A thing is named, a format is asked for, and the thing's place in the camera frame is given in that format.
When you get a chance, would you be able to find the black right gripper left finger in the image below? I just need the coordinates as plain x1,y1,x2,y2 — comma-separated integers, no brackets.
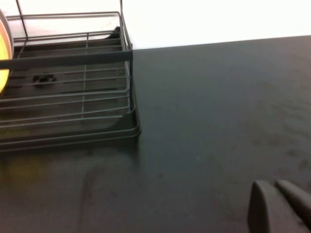
247,179,311,233

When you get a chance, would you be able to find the black wire dish rack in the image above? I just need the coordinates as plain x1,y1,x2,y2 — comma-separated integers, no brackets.
0,0,142,152

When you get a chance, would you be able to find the grey plate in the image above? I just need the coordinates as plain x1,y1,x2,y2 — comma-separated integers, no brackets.
0,9,13,60

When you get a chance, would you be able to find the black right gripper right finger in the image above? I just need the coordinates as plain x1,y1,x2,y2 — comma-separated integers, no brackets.
274,179,311,226

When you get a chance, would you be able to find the black plastic drip tray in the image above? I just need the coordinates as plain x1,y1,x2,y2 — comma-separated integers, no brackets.
0,26,142,152

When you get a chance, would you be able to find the yellow plate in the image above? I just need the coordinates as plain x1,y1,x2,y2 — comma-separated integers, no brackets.
0,21,11,96

